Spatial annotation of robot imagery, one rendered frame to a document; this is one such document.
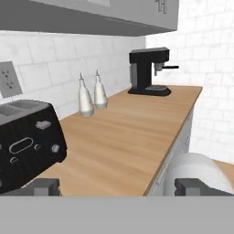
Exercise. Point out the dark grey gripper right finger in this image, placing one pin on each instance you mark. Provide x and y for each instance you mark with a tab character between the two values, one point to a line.
192	187

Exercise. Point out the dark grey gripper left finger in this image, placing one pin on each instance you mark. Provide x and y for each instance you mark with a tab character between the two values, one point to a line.
42	187

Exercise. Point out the white glass bottle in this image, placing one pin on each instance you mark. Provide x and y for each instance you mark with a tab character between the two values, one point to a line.
85	100
100	93

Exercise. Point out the white round object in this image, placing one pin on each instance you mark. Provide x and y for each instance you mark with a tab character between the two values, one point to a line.
198	172

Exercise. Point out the black toaster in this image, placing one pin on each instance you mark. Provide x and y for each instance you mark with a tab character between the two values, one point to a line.
27	143

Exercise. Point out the black coffee machine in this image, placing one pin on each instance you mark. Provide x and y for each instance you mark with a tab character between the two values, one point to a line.
148	71

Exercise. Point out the grey wall socket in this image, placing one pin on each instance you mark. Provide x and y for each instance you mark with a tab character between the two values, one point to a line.
9	79

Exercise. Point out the grey wall cabinet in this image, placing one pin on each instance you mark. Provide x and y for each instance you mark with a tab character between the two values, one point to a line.
91	15

